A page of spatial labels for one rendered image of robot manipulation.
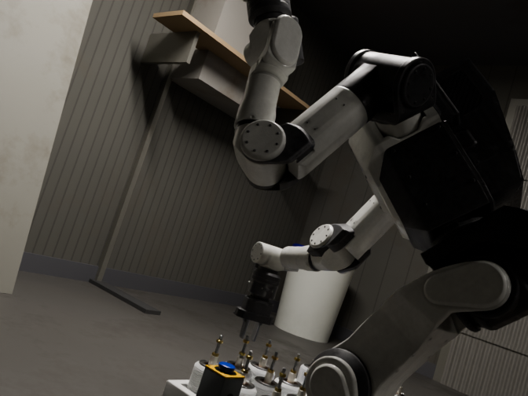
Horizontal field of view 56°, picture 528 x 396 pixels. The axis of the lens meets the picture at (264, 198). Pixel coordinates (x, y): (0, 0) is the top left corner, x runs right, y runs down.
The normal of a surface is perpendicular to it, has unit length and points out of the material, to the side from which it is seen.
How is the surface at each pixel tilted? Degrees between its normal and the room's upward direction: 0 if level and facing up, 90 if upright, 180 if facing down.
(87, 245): 90
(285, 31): 72
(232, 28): 90
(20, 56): 80
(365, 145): 106
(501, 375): 90
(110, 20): 90
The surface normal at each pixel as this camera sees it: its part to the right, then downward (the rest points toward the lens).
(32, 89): 0.78, 0.00
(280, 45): 0.56, -0.23
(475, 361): -0.60, -0.27
